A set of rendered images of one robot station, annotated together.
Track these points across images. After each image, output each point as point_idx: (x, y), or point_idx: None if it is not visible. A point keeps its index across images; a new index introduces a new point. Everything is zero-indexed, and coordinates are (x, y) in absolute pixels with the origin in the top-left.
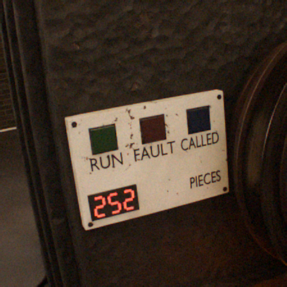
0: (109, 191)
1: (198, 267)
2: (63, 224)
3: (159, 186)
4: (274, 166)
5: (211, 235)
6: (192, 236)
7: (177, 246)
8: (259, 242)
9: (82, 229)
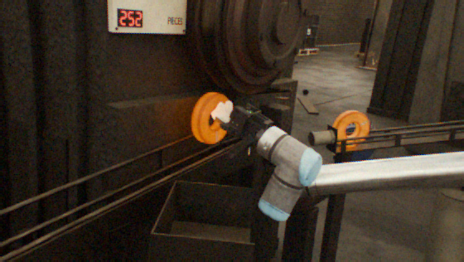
0: (128, 9)
1: (164, 81)
2: (81, 37)
3: (153, 16)
4: (221, 8)
5: (172, 61)
6: (163, 59)
7: (155, 63)
8: (204, 62)
9: (108, 33)
